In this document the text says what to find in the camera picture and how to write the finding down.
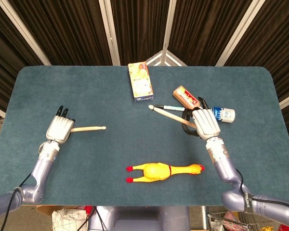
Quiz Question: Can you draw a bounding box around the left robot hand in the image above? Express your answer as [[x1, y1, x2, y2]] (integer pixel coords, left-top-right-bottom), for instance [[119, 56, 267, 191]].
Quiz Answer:
[[45, 105, 76, 145]]

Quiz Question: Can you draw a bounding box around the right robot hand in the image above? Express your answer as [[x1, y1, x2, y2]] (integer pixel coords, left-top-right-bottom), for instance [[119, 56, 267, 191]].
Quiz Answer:
[[182, 96, 222, 141]]

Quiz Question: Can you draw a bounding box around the plain wooden drumstick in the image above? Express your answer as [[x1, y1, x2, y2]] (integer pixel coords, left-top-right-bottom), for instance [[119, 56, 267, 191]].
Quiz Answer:
[[70, 126, 107, 133]]

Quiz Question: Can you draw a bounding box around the wooden drumstick dark ringed tip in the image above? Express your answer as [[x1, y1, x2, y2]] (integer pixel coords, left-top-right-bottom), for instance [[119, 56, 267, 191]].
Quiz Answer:
[[148, 104, 197, 129]]

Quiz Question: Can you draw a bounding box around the blue white drink can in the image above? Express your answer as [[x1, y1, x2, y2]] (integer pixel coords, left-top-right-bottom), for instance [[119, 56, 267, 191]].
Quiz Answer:
[[210, 106, 236, 124]]

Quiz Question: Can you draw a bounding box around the brown drink bottle white cap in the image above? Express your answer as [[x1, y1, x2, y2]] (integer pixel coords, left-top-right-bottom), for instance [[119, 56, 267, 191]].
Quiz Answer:
[[172, 85, 203, 110]]

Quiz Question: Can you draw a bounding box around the white marker black cap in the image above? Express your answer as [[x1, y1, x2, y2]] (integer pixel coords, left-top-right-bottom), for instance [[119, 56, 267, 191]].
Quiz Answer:
[[155, 104, 185, 112]]

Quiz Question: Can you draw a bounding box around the blue felt table cover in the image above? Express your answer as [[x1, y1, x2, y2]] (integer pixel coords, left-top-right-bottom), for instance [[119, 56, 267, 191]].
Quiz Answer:
[[0, 65, 289, 206]]

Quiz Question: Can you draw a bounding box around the yellow rubber chicken toy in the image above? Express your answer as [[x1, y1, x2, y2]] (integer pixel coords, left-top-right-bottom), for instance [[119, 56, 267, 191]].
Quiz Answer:
[[125, 162, 206, 183]]

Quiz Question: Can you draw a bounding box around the blue white carton box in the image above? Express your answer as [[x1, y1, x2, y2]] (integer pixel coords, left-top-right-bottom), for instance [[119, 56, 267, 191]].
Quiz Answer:
[[128, 62, 155, 103]]

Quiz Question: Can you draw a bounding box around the brown cardboard box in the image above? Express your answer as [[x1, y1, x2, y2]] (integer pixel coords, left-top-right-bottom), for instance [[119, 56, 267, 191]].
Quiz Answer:
[[37, 205, 87, 217]]

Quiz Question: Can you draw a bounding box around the red object under table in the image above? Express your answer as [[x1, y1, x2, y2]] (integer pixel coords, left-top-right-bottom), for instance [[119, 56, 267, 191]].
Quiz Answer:
[[83, 205, 95, 217]]

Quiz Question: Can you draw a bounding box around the white checked bag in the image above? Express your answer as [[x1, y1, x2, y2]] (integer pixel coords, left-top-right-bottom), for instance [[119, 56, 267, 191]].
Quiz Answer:
[[52, 208, 89, 231]]

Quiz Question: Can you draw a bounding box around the grey robot torso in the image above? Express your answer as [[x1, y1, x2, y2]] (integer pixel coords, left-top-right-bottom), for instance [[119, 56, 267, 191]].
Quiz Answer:
[[88, 205, 191, 231]]

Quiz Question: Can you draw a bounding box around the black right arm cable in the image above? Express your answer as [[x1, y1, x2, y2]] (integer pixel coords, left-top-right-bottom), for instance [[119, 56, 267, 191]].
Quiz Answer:
[[235, 168, 289, 209]]

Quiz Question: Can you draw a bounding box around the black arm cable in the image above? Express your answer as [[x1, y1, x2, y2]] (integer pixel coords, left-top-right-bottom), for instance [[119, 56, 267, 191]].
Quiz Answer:
[[235, 168, 289, 209], [3, 172, 32, 231]]

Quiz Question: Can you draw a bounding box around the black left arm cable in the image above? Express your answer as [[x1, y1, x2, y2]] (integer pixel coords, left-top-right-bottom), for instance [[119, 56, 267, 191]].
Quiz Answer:
[[3, 172, 32, 231]]

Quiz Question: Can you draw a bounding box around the metal wire basket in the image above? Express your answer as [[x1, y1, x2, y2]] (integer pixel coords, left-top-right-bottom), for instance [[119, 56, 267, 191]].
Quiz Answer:
[[207, 211, 258, 231]]

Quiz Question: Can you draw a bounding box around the brown folding screen white frame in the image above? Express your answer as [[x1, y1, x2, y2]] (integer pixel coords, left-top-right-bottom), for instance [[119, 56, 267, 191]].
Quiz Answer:
[[0, 0, 289, 167]]

